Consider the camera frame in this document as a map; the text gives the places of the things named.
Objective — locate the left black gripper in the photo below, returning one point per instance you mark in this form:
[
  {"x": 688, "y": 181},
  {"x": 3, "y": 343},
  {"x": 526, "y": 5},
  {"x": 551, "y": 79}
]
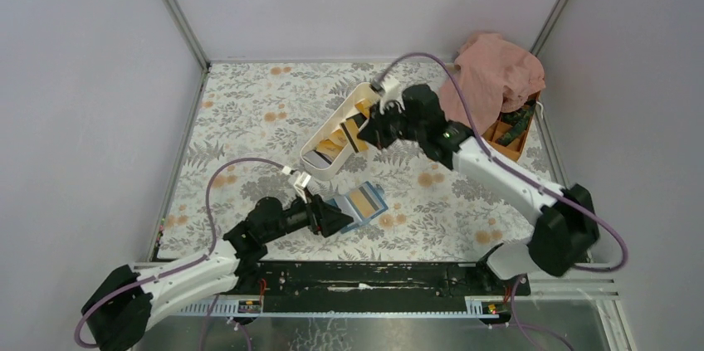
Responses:
[{"x": 323, "y": 219}]

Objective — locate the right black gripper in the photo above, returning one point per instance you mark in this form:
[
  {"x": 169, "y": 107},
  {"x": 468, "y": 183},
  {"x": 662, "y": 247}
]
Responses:
[{"x": 374, "y": 132}]

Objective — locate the tan credit card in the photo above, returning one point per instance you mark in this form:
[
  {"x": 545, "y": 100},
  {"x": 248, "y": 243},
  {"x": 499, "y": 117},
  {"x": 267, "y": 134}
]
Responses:
[
  {"x": 366, "y": 202},
  {"x": 351, "y": 131}
]

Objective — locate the blue leather card holder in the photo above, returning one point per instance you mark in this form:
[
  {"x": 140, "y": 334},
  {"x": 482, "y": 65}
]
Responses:
[{"x": 342, "y": 202}]

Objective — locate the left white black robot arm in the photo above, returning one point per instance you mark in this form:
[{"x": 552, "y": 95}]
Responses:
[{"x": 128, "y": 302}]

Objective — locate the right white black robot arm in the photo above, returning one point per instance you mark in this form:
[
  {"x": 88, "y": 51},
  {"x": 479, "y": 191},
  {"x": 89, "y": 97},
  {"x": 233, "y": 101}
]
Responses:
[{"x": 563, "y": 229}]

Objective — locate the floral patterned table mat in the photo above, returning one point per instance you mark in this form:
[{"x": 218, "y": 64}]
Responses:
[{"x": 255, "y": 116}]

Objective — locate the white oblong plastic bin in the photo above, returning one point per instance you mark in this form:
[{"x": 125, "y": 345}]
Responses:
[{"x": 324, "y": 154}]

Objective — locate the pink crumpled cloth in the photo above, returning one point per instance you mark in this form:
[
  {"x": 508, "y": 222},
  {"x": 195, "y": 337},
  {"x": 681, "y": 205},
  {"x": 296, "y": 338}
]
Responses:
[{"x": 496, "y": 76}]

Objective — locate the orange wooden divided tray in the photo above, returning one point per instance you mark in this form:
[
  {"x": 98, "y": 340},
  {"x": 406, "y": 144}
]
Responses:
[{"x": 516, "y": 148}]

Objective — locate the green camouflage item in tray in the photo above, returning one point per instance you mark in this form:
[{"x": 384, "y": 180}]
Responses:
[{"x": 516, "y": 122}]

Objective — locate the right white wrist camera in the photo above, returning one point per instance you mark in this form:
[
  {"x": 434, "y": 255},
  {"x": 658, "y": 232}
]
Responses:
[{"x": 388, "y": 89}]

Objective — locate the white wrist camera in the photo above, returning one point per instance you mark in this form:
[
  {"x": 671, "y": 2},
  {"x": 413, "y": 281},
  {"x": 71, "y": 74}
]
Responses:
[
  {"x": 388, "y": 89},
  {"x": 298, "y": 180}
]

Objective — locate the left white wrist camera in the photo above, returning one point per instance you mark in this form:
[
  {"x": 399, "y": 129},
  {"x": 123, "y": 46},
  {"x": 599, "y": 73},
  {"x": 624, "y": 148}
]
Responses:
[{"x": 298, "y": 180}]

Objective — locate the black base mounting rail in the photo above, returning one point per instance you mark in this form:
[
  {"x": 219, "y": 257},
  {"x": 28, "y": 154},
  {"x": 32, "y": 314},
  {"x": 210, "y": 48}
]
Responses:
[{"x": 359, "y": 285}]

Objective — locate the white slotted cable duct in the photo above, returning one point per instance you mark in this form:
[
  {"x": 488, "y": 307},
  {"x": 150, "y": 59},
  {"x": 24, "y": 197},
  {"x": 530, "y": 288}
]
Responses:
[{"x": 245, "y": 309}]

